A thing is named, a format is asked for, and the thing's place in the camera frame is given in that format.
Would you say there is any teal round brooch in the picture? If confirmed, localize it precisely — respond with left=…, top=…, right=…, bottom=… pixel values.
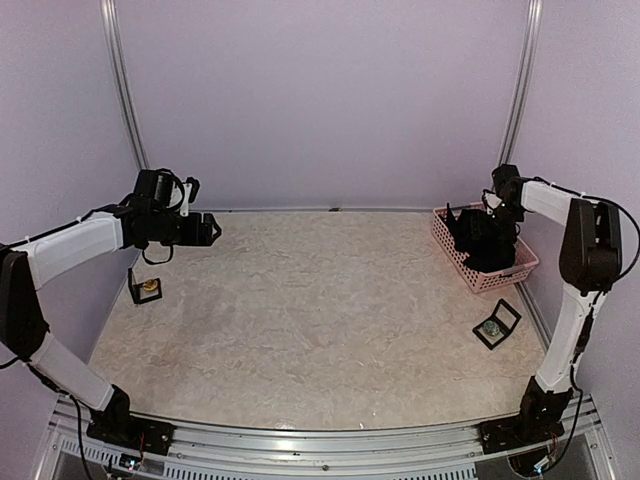
left=482, top=320, right=501, bottom=337

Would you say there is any black brooch box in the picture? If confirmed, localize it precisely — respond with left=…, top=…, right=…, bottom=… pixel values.
left=127, top=268, right=163, bottom=305
left=472, top=299, right=522, bottom=351

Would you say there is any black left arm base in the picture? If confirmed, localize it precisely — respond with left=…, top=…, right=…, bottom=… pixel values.
left=87, top=385, right=176, bottom=456

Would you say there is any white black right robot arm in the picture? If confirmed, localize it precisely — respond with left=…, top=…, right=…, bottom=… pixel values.
left=483, top=164, right=622, bottom=394

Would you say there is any grey aluminium front rail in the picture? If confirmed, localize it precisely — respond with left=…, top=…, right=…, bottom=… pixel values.
left=47, top=399, right=601, bottom=480

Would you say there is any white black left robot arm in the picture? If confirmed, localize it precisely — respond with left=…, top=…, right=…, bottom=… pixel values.
left=1, top=169, right=222, bottom=445

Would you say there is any grey aluminium right corner post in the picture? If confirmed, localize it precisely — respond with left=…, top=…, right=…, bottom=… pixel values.
left=497, top=0, right=543, bottom=166

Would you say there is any pink plastic basket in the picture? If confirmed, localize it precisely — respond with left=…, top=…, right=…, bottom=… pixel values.
left=431, top=207, right=539, bottom=294

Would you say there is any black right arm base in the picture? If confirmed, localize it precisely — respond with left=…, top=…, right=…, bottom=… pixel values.
left=478, top=377, right=573, bottom=454

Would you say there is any grey aluminium corner post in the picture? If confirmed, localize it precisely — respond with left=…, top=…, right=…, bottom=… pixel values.
left=497, top=0, right=543, bottom=166
left=99, top=0, right=150, bottom=170

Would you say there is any gold round brooch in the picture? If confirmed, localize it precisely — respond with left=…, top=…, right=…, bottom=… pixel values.
left=143, top=280, right=158, bottom=292

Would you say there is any grey aluminium left corner post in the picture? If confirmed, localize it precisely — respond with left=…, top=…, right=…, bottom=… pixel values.
left=99, top=0, right=150, bottom=170

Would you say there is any black t-shirt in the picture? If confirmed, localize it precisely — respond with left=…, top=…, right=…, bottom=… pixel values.
left=443, top=205, right=518, bottom=274

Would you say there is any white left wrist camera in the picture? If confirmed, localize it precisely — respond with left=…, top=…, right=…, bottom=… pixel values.
left=179, top=177, right=200, bottom=217

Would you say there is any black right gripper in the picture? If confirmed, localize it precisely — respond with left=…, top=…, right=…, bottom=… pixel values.
left=472, top=202, right=527, bottom=243

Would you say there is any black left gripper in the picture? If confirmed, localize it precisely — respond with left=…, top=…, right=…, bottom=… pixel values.
left=151, top=210, right=221, bottom=246

